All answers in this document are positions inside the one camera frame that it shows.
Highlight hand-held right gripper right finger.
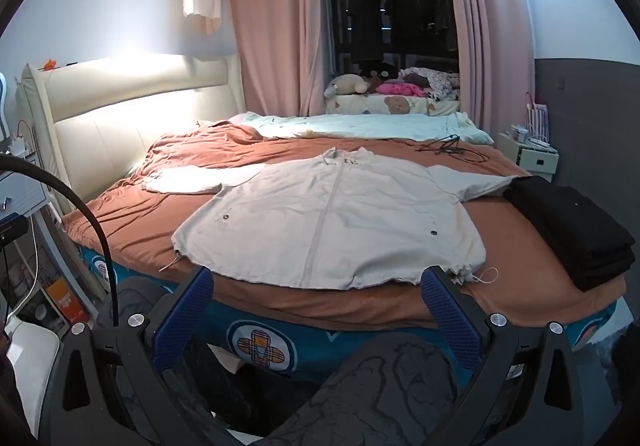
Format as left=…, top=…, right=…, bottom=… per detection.
left=400, top=265, right=601, bottom=446

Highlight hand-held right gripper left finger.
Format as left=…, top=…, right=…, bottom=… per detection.
left=37, top=267, right=236, bottom=446

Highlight beige jacket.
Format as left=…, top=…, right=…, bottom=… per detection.
left=142, top=146, right=516, bottom=289

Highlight folded black clothes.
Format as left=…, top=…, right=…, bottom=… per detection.
left=502, top=175, right=637, bottom=292

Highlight grey bedside drawer left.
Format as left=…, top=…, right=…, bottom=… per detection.
left=0, top=153, right=56, bottom=227

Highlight blue printed bed sheet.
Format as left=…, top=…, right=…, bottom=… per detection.
left=75, top=246, right=618, bottom=384

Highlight orange box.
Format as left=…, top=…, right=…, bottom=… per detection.
left=45, top=276, right=83, bottom=324

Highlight brown blanket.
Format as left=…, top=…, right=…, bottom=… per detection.
left=62, top=121, right=628, bottom=332

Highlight person's right leg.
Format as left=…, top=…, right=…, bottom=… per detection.
left=270, top=331, right=476, bottom=446

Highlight white framed mirror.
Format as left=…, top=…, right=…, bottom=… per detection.
left=0, top=74, right=11, bottom=137

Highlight white chair seat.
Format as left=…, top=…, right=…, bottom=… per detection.
left=0, top=316, right=61, bottom=442

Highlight cream padded headboard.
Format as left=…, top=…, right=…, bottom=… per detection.
left=15, top=52, right=246, bottom=217

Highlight white bedside cabinet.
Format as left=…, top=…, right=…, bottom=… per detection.
left=495, top=129, right=560, bottom=184

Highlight pale green quilt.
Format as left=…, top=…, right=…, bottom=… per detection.
left=245, top=111, right=496, bottom=144

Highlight white storage rack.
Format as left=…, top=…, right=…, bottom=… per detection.
left=522, top=91, right=551, bottom=139

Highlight pink cloth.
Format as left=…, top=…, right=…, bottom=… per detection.
left=376, top=81, right=426, bottom=98

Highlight patterned white cloth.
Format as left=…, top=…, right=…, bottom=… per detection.
left=400, top=67, right=461, bottom=102

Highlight beige plush toy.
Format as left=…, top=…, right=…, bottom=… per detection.
left=325, top=73, right=371, bottom=98

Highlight dark plush toy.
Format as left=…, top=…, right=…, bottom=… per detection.
left=362, top=64, right=398, bottom=80

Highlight pink curtain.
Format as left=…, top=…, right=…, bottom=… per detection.
left=442, top=0, right=538, bottom=139
left=227, top=0, right=331, bottom=117

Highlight hanging dark coat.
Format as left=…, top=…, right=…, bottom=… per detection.
left=347, top=0, right=383, bottom=64

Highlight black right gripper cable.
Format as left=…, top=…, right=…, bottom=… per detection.
left=0, top=153, right=121, bottom=327

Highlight black cable on bed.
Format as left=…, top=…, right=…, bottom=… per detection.
left=412, top=133, right=493, bottom=163

